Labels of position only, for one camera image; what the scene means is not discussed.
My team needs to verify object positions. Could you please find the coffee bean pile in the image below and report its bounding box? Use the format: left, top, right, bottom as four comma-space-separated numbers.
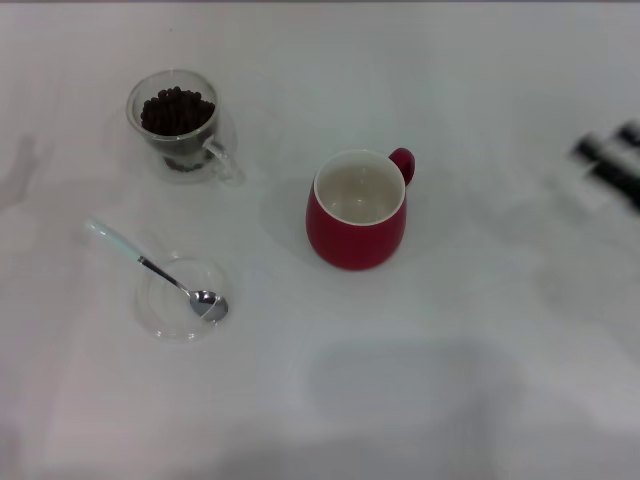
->
139, 86, 217, 137

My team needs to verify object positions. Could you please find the blue handled metal spoon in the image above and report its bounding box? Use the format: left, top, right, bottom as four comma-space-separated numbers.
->
83, 218, 230, 321

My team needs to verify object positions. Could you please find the red ceramic mug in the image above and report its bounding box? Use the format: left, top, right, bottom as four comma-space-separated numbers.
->
305, 147, 416, 272

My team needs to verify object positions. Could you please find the clear glass handled cup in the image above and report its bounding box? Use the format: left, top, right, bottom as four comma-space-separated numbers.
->
125, 68, 246, 188

